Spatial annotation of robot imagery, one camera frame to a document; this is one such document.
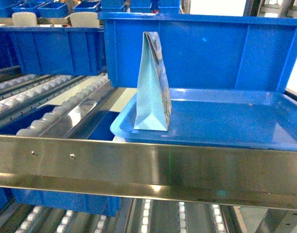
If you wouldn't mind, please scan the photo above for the blue crate on lower shelf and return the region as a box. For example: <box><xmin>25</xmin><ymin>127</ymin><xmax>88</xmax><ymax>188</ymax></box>
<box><xmin>11</xmin><ymin>188</ymin><xmax>121</xmax><ymax>216</ymax></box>

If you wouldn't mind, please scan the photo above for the large blue crate behind tray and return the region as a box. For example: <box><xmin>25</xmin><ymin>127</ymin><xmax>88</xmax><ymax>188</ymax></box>
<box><xmin>99</xmin><ymin>12</ymin><xmax>297</xmax><ymax>93</ymax></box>

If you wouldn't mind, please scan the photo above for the steel shelf front beam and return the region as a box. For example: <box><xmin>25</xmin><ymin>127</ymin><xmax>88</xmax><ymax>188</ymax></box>
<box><xmin>0</xmin><ymin>135</ymin><xmax>297</xmax><ymax>210</ymax></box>

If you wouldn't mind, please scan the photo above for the grey chair left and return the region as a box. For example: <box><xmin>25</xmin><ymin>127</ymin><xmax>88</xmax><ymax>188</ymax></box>
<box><xmin>12</xmin><ymin>12</ymin><xmax>38</xmax><ymax>27</ymax></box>

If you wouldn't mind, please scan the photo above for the grey chair right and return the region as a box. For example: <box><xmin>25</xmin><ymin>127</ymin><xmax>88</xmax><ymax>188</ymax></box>
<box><xmin>70</xmin><ymin>12</ymin><xmax>100</xmax><ymax>28</ymax></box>

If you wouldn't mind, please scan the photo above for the grey chair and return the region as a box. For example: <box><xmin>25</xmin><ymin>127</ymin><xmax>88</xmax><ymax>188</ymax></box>
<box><xmin>70</xmin><ymin>12</ymin><xmax>100</xmax><ymax>28</ymax></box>
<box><xmin>12</xmin><ymin>12</ymin><xmax>38</xmax><ymax>27</ymax></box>

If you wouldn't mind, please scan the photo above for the blue crate on left rollers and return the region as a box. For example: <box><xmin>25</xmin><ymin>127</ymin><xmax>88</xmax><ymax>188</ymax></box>
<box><xmin>0</xmin><ymin>27</ymin><xmax>106</xmax><ymax>76</ymax></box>

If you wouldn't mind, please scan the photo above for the flower gift bag light blue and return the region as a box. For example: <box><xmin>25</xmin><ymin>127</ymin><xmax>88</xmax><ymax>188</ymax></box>
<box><xmin>134</xmin><ymin>32</ymin><xmax>172</xmax><ymax>131</ymax></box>

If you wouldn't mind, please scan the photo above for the blue plastic tray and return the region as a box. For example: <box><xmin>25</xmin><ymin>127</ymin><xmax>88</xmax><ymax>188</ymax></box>
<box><xmin>110</xmin><ymin>88</ymin><xmax>297</xmax><ymax>151</ymax></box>

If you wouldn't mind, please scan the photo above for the white roller conveyor track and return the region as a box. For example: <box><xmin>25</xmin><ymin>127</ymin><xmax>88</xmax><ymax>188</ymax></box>
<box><xmin>16</xmin><ymin>75</ymin><xmax>108</xmax><ymax>137</ymax></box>

